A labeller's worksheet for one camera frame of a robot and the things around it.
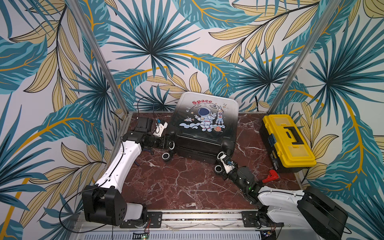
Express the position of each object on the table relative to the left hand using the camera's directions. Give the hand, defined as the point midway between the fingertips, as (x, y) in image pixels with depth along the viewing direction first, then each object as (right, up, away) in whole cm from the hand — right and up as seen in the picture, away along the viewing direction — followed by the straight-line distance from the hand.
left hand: (170, 145), depth 78 cm
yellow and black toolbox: (+63, -2, +2) cm, 63 cm away
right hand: (+27, -8, +4) cm, 28 cm away
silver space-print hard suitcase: (+18, +10, +4) cm, 21 cm away
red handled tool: (+59, -19, +9) cm, 63 cm away
